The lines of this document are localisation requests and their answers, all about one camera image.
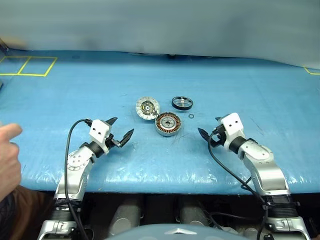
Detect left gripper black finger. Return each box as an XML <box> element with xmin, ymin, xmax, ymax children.
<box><xmin>104</xmin><ymin>116</ymin><xmax>119</xmax><ymax>127</ymax></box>
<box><xmin>119</xmin><ymin>128</ymin><xmax>135</xmax><ymax>148</ymax></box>

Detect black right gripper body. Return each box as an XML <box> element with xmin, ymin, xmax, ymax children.
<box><xmin>210</xmin><ymin>123</ymin><xmax>227</xmax><ymax>148</ymax></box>

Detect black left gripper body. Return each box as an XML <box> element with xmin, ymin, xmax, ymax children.
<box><xmin>105</xmin><ymin>133</ymin><xmax>124</xmax><ymax>149</ymax></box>

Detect silver motor cover circuit board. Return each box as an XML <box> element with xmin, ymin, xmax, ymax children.
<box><xmin>135</xmin><ymin>95</ymin><xmax>161</xmax><ymax>122</ymax></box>

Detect silver motor stator copper coils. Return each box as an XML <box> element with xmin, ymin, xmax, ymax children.
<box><xmin>154</xmin><ymin>112</ymin><xmax>183</xmax><ymax>137</ymax></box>

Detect bare hand of bystander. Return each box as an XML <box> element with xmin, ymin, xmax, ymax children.
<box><xmin>0</xmin><ymin>122</ymin><xmax>24</xmax><ymax>201</ymax></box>

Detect blue plastic table cover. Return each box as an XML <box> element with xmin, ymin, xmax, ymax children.
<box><xmin>0</xmin><ymin>49</ymin><xmax>320</xmax><ymax>195</ymax></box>

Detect grey rounded robot leg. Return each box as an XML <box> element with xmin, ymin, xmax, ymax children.
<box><xmin>179</xmin><ymin>204</ymin><xmax>211</xmax><ymax>227</ymax></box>
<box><xmin>109</xmin><ymin>204</ymin><xmax>141</xmax><ymax>236</ymax></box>

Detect grey robot torso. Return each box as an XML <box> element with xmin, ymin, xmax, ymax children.
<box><xmin>106</xmin><ymin>223</ymin><xmax>242</xmax><ymax>240</ymax></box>

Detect brown clothing of bystander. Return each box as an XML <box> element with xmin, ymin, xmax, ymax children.
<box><xmin>0</xmin><ymin>185</ymin><xmax>55</xmax><ymax>240</ymax></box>

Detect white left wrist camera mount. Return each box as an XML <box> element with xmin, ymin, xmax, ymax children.
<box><xmin>89</xmin><ymin>119</ymin><xmax>113</xmax><ymax>154</ymax></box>

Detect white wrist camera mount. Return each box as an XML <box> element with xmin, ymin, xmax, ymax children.
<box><xmin>89</xmin><ymin>119</ymin><xmax>113</xmax><ymax>154</ymax></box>
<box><xmin>219</xmin><ymin>112</ymin><xmax>246</xmax><ymax>153</ymax></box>

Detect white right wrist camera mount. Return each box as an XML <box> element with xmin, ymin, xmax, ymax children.
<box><xmin>219</xmin><ymin>112</ymin><xmax>246</xmax><ymax>153</ymax></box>

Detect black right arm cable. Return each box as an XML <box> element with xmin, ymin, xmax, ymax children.
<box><xmin>207</xmin><ymin>131</ymin><xmax>270</xmax><ymax>240</ymax></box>

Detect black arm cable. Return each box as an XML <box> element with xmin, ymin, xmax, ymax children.
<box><xmin>207</xmin><ymin>131</ymin><xmax>270</xmax><ymax>240</ymax></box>
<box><xmin>64</xmin><ymin>118</ymin><xmax>94</xmax><ymax>240</ymax></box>

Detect black motor rotor ring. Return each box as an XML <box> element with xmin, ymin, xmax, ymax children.
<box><xmin>171</xmin><ymin>95</ymin><xmax>194</xmax><ymax>111</ymax></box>

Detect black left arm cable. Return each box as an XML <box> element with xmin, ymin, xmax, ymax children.
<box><xmin>64</xmin><ymin>118</ymin><xmax>94</xmax><ymax>240</ymax></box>

